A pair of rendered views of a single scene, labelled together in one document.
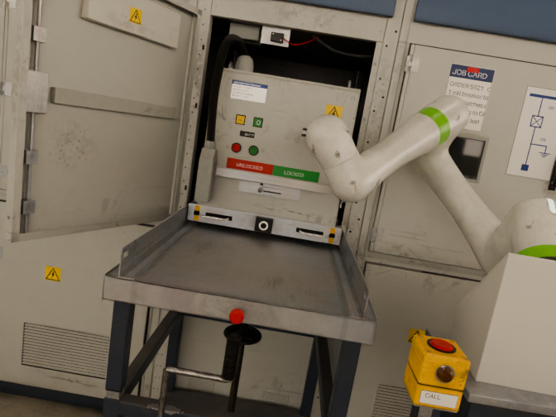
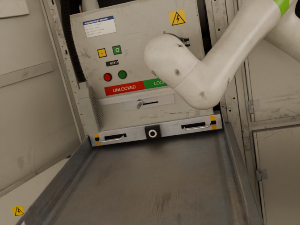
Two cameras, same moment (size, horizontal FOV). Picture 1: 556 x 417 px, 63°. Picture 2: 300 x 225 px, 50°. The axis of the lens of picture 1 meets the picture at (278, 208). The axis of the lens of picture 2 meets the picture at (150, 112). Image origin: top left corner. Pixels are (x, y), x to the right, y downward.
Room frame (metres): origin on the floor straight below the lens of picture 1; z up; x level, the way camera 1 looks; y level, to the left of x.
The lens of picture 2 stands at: (0.33, -0.17, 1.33)
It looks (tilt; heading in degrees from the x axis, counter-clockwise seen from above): 16 degrees down; 10
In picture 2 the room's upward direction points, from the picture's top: 12 degrees counter-clockwise
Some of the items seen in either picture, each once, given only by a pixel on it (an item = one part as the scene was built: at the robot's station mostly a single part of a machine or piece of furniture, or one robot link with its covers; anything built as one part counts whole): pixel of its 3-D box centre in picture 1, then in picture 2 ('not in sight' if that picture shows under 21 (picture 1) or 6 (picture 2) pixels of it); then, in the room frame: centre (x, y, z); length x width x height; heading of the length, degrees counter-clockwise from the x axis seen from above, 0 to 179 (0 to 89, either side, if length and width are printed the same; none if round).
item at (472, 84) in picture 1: (466, 98); not in sight; (1.59, -0.57, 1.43); 0.15 x 0.01 x 0.21; 89
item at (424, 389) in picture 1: (435, 371); not in sight; (0.75, -0.33, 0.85); 0.08 x 0.08 x 0.10; 89
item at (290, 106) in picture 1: (275, 151); (140, 68); (1.54, 0.04, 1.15); 0.48 x 0.01 x 0.48; 89
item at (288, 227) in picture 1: (264, 222); (154, 128); (1.55, 0.04, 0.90); 0.54 x 0.05 x 0.06; 89
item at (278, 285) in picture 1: (254, 265); (149, 177); (1.29, 0.04, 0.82); 0.68 x 0.62 x 0.06; 179
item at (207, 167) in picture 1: (206, 174); (90, 109); (1.47, 0.25, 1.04); 0.08 x 0.05 x 0.17; 179
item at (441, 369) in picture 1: (446, 376); not in sight; (0.70, -0.32, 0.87); 0.03 x 0.01 x 0.03; 89
